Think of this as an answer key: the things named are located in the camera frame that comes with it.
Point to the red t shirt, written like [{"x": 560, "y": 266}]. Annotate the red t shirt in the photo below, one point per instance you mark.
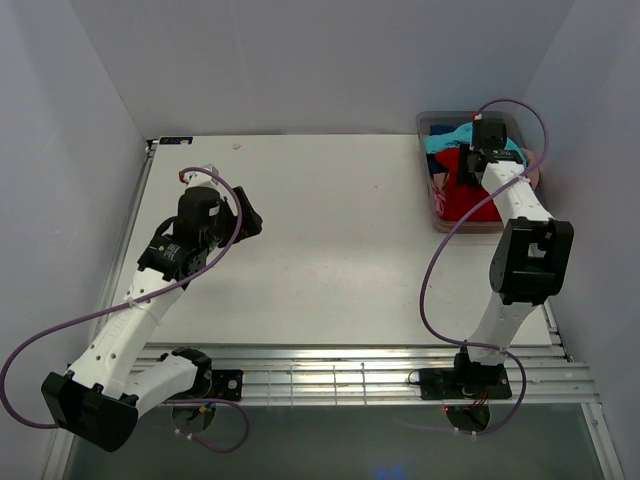
[{"x": 459, "y": 199}]

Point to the clear plastic bin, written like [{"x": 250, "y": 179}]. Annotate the clear plastic bin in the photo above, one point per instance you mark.
[{"x": 510, "y": 195}]

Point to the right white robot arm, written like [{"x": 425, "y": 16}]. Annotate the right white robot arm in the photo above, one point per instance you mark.
[{"x": 529, "y": 263}]

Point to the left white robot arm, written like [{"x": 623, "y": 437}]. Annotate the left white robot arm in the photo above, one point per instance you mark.
[{"x": 98, "y": 398}]

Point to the blue label sticker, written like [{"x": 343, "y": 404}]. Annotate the blue label sticker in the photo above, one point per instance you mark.
[{"x": 176, "y": 140}]

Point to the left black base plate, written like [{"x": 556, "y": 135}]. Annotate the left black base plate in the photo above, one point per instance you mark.
[{"x": 224, "y": 384}]

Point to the beige t shirt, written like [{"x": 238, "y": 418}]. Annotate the beige t shirt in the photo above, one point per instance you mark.
[{"x": 534, "y": 172}]

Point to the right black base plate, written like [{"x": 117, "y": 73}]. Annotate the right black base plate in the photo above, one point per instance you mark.
[{"x": 446, "y": 383}]

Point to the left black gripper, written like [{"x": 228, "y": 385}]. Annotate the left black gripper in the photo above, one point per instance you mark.
[{"x": 250, "y": 221}]

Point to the dark blue t shirt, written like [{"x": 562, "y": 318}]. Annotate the dark blue t shirt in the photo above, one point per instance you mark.
[{"x": 439, "y": 129}]

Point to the turquoise t shirt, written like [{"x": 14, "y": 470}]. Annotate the turquoise t shirt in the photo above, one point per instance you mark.
[{"x": 463, "y": 135}]

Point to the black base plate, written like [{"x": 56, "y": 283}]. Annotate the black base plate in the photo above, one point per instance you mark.
[
  {"x": 224, "y": 384},
  {"x": 446, "y": 383}
]

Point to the pink t shirt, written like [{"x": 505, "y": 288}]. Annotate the pink t shirt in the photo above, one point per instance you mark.
[{"x": 439, "y": 182}]

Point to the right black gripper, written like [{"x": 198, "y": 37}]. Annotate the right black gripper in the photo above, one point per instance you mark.
[{"x": 463, "y": 177}]

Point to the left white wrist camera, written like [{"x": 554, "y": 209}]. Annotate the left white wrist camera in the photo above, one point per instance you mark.
[{"x": 205, "y": 176}]

